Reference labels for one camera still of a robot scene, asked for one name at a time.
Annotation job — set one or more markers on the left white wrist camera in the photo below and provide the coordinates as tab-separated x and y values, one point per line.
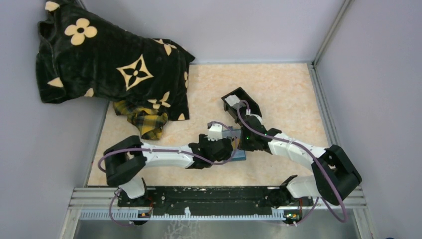
215	131

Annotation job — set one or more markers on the black floral plush blanket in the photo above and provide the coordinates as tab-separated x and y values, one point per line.
82	55

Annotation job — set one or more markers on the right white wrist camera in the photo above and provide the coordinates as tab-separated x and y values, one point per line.
249	113

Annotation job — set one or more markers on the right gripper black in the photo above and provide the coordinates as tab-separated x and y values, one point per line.
242	146

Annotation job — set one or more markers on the stack of white cards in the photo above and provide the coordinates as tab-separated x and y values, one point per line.
232	100

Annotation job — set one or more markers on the black card box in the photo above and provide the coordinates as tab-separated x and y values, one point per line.
246	103

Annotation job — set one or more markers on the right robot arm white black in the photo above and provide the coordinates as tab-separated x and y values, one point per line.
334	177

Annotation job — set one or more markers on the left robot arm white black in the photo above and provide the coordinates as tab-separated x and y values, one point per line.
122	162

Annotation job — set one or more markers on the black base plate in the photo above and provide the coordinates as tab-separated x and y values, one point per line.
213	201

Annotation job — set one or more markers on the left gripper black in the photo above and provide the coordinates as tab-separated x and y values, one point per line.
204	141

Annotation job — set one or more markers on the blue card holder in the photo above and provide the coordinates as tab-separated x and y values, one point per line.
240	154

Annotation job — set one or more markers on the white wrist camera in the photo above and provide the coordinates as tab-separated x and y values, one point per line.
215	131
249	113

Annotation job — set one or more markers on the aluminium frame rail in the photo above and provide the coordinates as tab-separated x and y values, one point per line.
93	213

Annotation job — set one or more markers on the yellow black plaid cloth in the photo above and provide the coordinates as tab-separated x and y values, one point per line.
149	122

